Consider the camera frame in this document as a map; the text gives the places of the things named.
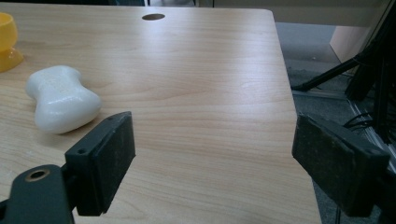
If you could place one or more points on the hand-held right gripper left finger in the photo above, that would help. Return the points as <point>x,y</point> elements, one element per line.
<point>102,161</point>

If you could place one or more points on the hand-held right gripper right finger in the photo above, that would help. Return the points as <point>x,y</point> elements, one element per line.
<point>334,165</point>

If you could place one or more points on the white bone-shaped ceramic rest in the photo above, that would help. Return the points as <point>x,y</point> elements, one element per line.
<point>62,99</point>

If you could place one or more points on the black tripod stand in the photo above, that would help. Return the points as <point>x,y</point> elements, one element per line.
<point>370,68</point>

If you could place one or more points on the beige cabinet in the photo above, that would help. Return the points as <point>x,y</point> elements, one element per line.
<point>348,42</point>

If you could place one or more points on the yellow plastic cup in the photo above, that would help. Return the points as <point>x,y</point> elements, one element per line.
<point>7,42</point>

